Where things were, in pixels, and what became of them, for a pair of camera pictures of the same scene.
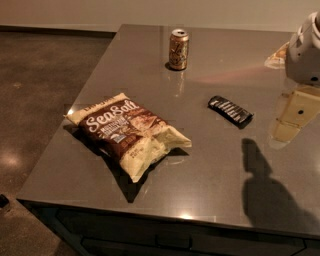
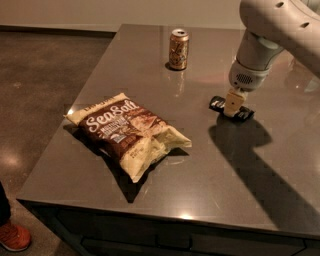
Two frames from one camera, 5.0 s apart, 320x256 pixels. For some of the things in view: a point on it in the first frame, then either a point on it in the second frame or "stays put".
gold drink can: [178, 49] stays put
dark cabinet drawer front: [112, 234] stays put
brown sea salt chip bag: [131, 136] stays put
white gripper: [304, 55] to [247, 77]
